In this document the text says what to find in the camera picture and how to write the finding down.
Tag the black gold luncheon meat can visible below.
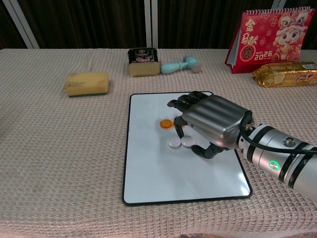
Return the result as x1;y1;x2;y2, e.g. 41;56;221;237
127;48;161;78

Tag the white vertical frame post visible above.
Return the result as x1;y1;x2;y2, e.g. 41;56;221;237
145;0;159;49

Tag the gold foil snack package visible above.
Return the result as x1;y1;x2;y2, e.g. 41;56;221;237
250;61;317;88

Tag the black pleated curtain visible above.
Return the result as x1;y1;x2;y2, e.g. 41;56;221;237
0;0;317;50

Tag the white slanted frame post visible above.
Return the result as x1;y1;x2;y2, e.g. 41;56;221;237
2;0;40;49

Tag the red 2026 desk calendar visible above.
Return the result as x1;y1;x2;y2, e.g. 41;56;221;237
224;7;316;74

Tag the yellow sponge green base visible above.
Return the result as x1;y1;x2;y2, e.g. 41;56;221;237
63;71;110;98

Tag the teal toy hammer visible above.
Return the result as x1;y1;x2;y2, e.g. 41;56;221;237
160;55;202;74

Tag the white board with black rim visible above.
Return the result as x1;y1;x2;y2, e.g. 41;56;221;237
121;91;253;206

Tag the pink waffle tablecloth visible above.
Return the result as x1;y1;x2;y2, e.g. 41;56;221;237
0;48;317;238

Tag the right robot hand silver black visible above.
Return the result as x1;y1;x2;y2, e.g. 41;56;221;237
167;91;256;159

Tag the white round token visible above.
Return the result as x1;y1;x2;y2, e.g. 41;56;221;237
180;135;195;146
167;138;181;149

